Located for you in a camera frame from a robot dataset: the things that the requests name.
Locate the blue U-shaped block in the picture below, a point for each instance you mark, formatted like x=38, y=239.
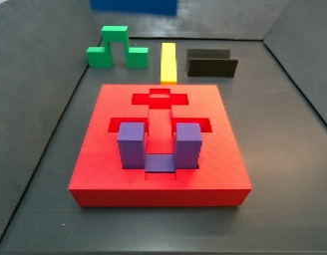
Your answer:
x=159, y=7

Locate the red slotted base block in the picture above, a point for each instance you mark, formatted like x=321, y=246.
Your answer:
x=103, y=184

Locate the purple U-shaped block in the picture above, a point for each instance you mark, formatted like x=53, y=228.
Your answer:
x=185, y=150

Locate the yellow long bar block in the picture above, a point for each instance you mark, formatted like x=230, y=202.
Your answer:
x=168, y=64

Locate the green stepped arch block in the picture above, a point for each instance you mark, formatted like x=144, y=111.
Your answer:
x=100, y=57

